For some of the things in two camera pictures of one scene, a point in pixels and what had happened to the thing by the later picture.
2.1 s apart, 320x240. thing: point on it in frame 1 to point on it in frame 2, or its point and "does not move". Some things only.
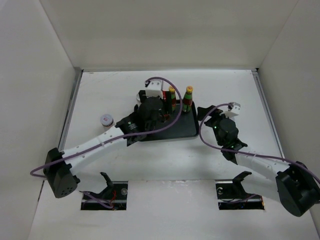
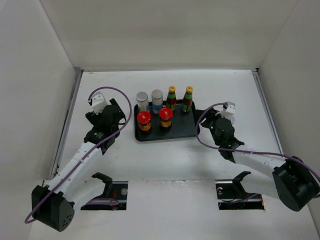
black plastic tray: [186, 125] does not move
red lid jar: [165, 103] to [166, 114]
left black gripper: [143, 95] to [95, 119]
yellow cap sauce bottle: [172, 90] does not move
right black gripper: [215, 115] does not move
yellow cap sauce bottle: [188, 99] does not move
